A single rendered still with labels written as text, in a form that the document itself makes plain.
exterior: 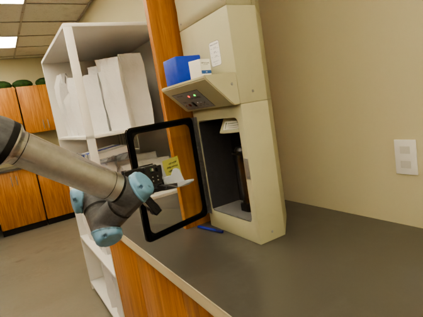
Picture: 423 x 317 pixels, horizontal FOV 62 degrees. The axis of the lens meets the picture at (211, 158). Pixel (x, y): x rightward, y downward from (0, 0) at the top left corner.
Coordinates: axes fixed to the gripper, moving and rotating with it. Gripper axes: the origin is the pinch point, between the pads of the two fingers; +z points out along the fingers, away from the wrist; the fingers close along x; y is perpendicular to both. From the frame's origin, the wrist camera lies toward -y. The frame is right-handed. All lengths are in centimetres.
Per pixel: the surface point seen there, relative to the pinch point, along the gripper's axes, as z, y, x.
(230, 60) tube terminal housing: 16.9, 35.6, -12.1
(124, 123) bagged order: 20, 20, 115
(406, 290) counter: 22, -25, -60
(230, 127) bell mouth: 19.4, 14.2, -2.9
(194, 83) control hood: 6.0, 30.0, -6.5
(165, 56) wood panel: 12, 44, 23
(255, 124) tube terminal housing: 21.6, 14.3, -13.9
